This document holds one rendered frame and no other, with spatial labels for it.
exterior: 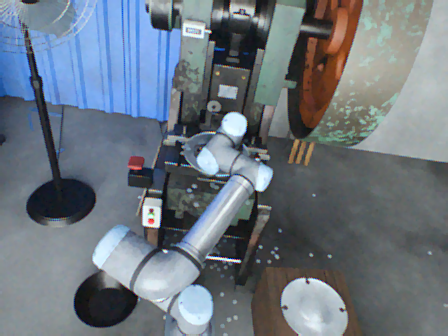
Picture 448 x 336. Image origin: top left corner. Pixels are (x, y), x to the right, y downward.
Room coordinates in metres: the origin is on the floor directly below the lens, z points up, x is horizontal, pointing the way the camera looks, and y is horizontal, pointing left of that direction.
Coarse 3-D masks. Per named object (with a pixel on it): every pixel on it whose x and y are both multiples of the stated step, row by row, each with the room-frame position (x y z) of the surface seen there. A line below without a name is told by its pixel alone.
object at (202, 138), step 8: (192, 136) 1.32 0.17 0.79; (200, 136) 1.34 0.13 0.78; (208, 136) 1.35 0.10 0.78; (192, 144) 1.27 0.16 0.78; (200, 144) 1.28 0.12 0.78; (184, 152) 1.20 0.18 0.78; (192, 152) 1.22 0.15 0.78; (248, 152) 1.29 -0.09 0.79; (192, 160) 1.17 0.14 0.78; (200, 168) 1.13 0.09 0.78
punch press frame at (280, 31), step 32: (192, 0) 1.23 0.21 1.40; (224, 0) 1.77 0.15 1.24; (256, 0) 1.78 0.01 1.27; (288, 0) 1.27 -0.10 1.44; (288, 32) 1.26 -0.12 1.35; (192, 64) 1.23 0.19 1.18; (288, 64) 1.26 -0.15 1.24; (192, 96) 1.53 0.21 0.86; (256, 96) 1.25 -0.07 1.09; (256, 128) 1.56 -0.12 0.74; (192, 192) 1.13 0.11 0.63; (224, 256) 1.15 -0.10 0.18
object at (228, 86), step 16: (224, 64) 1.30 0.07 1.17; (240, 64) 1.32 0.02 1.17; (224, 80) 1.29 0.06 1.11; (240, 80) 1.29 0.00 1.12; (208, 96) 1.29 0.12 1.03; (224, 96) 1.29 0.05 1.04; (240, 96) 1.29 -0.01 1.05; (208, 112) 1.28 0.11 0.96; (224, 112) 1.28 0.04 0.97; (240, 112) 1.29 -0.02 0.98
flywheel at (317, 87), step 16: (320, 0) 1.70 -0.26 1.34; (336, 0) 1.62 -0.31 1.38; (352, 0) 1.38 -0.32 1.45; (320, 16) 1.69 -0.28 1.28; (336, 16) 1.37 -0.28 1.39; (352, 16) 1.32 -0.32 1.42; (336, 32) 1.33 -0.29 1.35; (352, 32) 1.26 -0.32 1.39; (304, 48) 1.69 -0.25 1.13; (320, 48) 1.56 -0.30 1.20; (336, 48) 1.33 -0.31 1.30; (304, 64) 1.60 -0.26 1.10; (336, 64) 1.29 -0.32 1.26; (304, 80) 1.52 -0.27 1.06; (320, 80) 1.40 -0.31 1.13; (336, 80) 1.23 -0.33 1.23; (304, 96) 1.43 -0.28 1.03; (320, 96) 1.33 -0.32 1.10; (304, 112) 1.34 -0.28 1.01; (320, 112) 1.16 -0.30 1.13
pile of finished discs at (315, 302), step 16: (288, 288) 0.93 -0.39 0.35; (304, 288) 0.95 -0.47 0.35; (320, 288) 0.96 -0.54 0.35; (288, 304) 0.85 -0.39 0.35; (304, 304) 0.87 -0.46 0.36; (320, 304) 0.88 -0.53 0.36; (336, 304) 0.90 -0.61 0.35; (288, 320) 0.78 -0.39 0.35; (304, 320) 0.80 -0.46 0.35; (320, 320) 0.81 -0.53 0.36; (336, 320) 0.83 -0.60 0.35
